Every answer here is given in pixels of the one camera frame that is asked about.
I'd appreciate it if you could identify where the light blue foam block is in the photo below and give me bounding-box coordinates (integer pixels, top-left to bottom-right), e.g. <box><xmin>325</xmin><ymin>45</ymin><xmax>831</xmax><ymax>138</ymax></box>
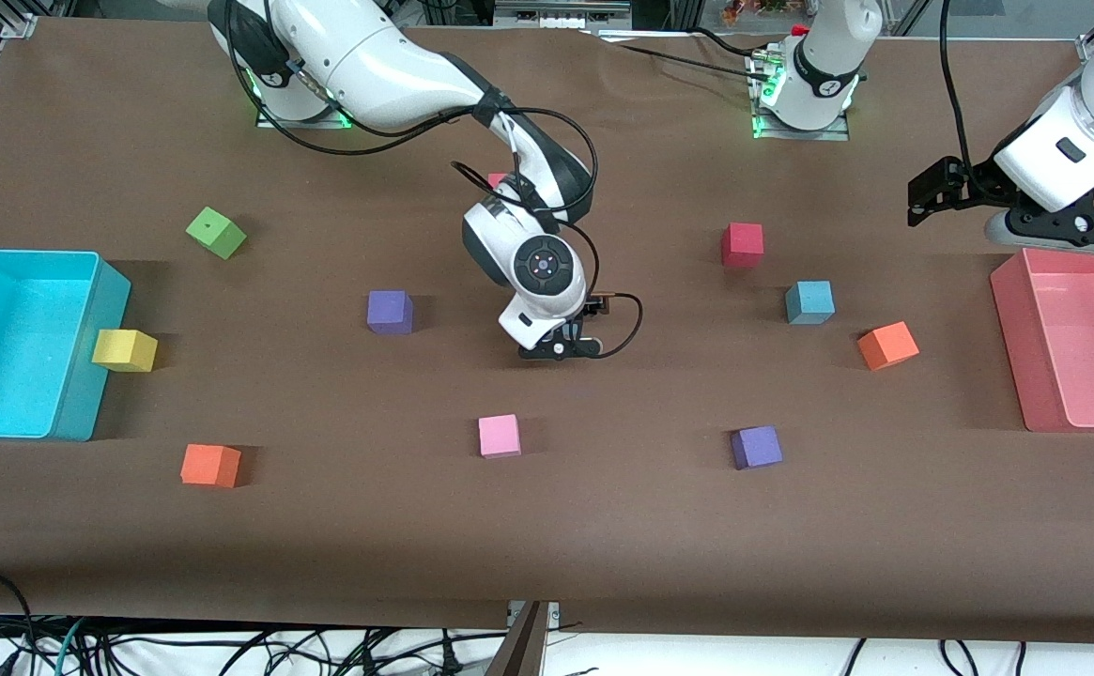
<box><xmin>784</xmin><ymin>280</ymin><xmax>836</xmax><ymax>326</ymax></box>

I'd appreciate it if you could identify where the pink foam block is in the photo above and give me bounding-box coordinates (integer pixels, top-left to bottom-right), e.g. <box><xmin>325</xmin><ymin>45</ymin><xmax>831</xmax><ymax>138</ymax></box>
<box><xmin>478</xmin><ymin>414</ymin><xmax>522</xmax><ymax>459</ymax></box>

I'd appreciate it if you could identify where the orange foam block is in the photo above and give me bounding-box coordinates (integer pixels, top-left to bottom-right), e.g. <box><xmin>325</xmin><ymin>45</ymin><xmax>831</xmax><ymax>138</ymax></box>
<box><xmin>180</xmin><ymin>444</ymin><xmax>242</xmax><ymax>489</ymax></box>
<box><xmin>856</xmin><ymin>321</ymin><xmax>920</xmax><ymax>372</ymax></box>

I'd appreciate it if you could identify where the pink plastic bin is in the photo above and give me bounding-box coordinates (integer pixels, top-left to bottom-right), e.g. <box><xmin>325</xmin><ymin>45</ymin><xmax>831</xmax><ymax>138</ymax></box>
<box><xmin>990</xmin><ymin>246</ymin><xmax>1094</xmax><ymax>434</ymax></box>

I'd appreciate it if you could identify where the purple foam block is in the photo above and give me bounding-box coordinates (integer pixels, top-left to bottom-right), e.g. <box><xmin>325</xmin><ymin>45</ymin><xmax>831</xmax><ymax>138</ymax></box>
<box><xmin>366</xmin><ymin>290</ymin><xmax>414</xmax><ymax>336</ymax></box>
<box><xmin>731</xmin><ymin>425</ymin><xmax>784</xmax><ymax>470</ymax></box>

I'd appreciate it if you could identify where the brown table cover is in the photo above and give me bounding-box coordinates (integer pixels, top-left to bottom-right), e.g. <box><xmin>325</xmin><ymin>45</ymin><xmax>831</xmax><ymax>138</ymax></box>
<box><xmin>0</xmin><ymin>17</ymin><xmax>1094</xmax><ymax>645</ymax></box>

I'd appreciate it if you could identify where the grey power strip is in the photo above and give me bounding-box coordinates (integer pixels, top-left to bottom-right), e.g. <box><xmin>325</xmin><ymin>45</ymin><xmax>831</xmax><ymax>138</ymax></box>
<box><xmin>495</xmin><ymin>0</ymin><xmax>632</xmax><ymax>30</ymax></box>

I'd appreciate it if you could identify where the dark metal strut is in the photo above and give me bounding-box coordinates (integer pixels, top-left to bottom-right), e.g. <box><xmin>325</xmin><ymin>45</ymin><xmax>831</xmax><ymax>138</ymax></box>
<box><xmin>485</xmin><ymin>601</ymin><xmax>549</xmax><ymax>676</ymax></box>

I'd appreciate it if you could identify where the green foam block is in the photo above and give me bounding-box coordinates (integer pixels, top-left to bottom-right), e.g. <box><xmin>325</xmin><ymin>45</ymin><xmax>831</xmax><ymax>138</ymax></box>
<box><xmin>185</xmin><ymin>207</ymin><xmax>249</xmax><ymax>261</ymax></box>

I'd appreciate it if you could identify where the yellow foam block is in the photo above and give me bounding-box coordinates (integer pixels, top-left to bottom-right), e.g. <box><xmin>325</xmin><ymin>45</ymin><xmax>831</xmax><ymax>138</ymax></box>
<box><xmin>91</xmin><ymin>329</ymin><xmax>159</xmax><ymax>374</ymax></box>

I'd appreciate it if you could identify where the cyan plastic bin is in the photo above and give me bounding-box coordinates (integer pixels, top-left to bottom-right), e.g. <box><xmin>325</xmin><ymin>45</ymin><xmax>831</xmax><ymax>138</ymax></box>
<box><xmin>0</xmin><ymin>248</ymin><xmax>132</xmax><ymax>442</ymax></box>

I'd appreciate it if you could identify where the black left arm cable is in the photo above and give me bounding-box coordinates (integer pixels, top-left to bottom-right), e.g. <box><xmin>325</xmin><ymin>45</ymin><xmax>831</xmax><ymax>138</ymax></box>
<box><xmin>935</xmin><ymin>0</ymin><xmax>973</xmax><ymax>170</ymax></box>

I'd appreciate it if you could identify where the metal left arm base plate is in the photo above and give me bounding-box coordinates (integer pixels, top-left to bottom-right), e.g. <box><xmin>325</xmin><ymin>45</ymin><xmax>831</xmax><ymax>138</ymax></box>
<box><xmin>749</xmin><ymin>52</ymin><xmax>852</xmax><ymax>142</ymax></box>

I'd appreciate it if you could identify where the black cable on table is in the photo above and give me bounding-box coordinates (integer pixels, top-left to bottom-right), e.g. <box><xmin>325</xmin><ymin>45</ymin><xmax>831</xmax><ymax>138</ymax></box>
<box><xmin>593</xmin><ymin>26</ymin><xmax>773</xmax><ymax>76</ymax></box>

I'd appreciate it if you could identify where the metal table edge bracket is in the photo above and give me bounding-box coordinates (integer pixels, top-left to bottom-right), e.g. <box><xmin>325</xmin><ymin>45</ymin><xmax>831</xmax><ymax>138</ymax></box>
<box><xmin>506</xmin><ymin>601</ymin><xmax>562</xmax><ymax>630</ymax></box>

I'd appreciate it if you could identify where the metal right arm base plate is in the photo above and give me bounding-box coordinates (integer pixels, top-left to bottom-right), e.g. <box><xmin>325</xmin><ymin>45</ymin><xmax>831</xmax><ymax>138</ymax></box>
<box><xmin>255</xmin><ymin>89</ymin><xmax>354</xmax><ymax>131</ymax></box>

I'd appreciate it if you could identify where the teal floor cable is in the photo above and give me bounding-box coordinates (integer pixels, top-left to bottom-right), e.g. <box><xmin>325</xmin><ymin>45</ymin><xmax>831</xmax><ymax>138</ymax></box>
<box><xmin>51</xmin><ymin>618</ymin><xmax>89</xmax><ymax>676</ymax></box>

